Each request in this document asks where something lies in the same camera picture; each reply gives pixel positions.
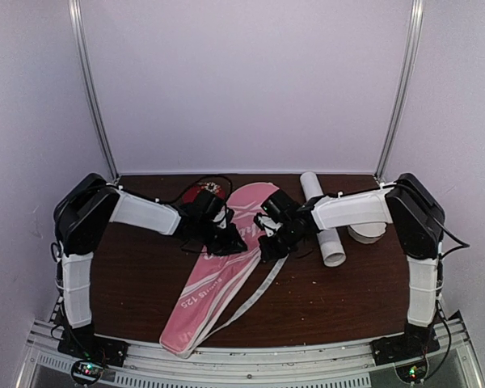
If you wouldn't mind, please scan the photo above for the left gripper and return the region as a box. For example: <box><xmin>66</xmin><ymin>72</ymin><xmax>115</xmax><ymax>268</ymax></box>
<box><xmin>196</xmin><ymin>219</ymin><xmax>248</xmax><ymax>255</ymax></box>

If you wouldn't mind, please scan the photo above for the red floral dish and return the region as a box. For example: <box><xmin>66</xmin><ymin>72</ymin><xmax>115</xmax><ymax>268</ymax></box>
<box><xmin>182</xmin><ymin>181</ymin><xmax>226</xmax><ymax>203</ymax></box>

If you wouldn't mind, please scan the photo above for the aluminium corner post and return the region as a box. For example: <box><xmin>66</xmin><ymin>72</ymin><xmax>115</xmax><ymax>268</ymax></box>
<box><xmin>374</xmin><ymin>0</ymin><xmax>424</xmax><ymax>182</ymax></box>
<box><xmin>68</xmin><ymin>0</ymin><xmax>120</xmax><ymax>181</ymax></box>

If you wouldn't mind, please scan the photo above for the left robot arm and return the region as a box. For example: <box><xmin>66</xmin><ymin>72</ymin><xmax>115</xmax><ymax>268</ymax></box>
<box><xmin>51</xmin><ymin>173</ymin><xmax>247</xmax><ymax>359</ymax></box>

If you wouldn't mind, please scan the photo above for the white shuttlecock tube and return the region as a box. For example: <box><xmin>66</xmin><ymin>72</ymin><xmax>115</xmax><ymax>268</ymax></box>
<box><xmin>300</xmin><ymin>171</ymin><xmax>346</xmax><ymax>268</ymax></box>

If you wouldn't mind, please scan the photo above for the front aluminium rail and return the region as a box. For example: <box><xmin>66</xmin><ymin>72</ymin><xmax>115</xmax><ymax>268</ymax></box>
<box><xmin>22</xmin><ymin>310</ymin><xmax>480</xmax><ymax>388</ymax></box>

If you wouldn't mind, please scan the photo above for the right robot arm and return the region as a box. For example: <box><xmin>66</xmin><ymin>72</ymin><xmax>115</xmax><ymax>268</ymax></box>
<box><xmin>254</xmin><ymin>173</ymin><xmax>445</xmax><ymax>357</ymax></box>

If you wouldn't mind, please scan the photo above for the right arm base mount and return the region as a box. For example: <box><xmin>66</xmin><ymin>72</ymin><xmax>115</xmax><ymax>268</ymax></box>
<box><xmin>370</xmin><ymin>323</ymin><xmax>441</xmax><ymax>384</ymax></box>

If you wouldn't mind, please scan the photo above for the pink racket bag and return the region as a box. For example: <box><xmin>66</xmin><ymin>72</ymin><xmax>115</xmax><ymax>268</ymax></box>
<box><xmin>159</xmin><ymin>182</ymin><xmax>285</xmax><ymax>359</ymax></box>

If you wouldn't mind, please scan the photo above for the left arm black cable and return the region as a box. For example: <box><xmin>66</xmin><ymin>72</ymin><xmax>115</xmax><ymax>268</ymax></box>
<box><xmin>48</xmin><ymin>174</ymin><xmax>238</xmax><ymax>264</ymax></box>

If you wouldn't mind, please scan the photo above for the white scalloped bowl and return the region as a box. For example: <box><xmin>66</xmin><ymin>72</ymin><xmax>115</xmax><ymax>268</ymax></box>
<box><xmin>347</xmin><ymin>223</ymin><xmax>386</xmax><ymax>244</ymax></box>

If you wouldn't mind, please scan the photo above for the left aluminium corner post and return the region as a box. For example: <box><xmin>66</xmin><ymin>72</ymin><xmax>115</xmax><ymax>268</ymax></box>
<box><xmin>68</xmin><ymin>0</ymin><xmax>120</xmax><ymax>181</ymax></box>

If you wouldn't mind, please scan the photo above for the right aluminium corner post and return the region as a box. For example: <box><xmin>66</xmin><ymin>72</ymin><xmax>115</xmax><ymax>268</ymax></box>
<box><xmin>374</xmin><ymin>0</ymin><xmax>424</xmax><ymax>182</ymax></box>

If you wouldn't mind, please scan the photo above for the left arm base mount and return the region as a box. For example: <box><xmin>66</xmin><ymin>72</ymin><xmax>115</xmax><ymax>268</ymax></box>
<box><xmin>57</xmin><ymin>320</ymin><xmax>129</xmax><ymax>386</ymax></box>

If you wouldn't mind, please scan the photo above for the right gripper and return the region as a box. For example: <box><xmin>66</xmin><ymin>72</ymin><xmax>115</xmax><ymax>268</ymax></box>
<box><xmin>259</xmin><ymin>220</ymin><xmax>306</xmax><ymax>261</ymax></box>

